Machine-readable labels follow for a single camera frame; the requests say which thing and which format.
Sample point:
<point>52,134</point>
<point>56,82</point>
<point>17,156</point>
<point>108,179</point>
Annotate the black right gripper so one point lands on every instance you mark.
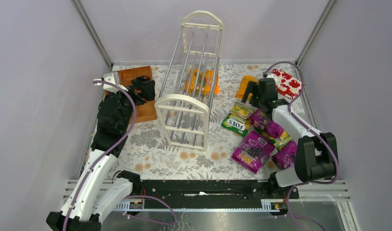
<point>258,88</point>

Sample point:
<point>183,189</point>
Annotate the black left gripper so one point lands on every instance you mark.
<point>140,90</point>

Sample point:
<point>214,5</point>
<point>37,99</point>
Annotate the green Fox's candy bag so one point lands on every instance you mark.
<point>236,124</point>

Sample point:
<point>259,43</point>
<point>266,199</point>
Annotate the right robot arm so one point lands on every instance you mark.
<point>316,158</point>

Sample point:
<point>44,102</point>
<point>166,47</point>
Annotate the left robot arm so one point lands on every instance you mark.
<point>84,210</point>

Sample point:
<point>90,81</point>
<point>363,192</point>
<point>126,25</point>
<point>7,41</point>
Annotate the purple grape candy bag upper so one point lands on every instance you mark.
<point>262,122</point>

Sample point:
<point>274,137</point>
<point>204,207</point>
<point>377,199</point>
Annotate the purple grape candy bag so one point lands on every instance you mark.
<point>254,152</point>
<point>285,157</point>
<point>262,122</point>

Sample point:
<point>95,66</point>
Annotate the cream and metal shelf rack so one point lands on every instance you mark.
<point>184,103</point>

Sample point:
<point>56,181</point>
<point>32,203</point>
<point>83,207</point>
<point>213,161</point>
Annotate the purple grape candy bag front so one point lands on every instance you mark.
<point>254,152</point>

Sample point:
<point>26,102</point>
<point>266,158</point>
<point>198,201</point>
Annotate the purple grape candy bag right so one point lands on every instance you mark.
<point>285,157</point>

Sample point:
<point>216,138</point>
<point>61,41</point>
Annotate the brown wooden compartment tray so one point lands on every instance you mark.
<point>144,111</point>

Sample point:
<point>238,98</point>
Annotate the red white heart bag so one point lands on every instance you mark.
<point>286,84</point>

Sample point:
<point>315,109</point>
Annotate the floral table mat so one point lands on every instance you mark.
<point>147,152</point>

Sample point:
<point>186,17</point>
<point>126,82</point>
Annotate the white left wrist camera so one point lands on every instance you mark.
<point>113,78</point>

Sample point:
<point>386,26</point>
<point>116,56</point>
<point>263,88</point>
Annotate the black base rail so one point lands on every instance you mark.
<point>207,195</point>

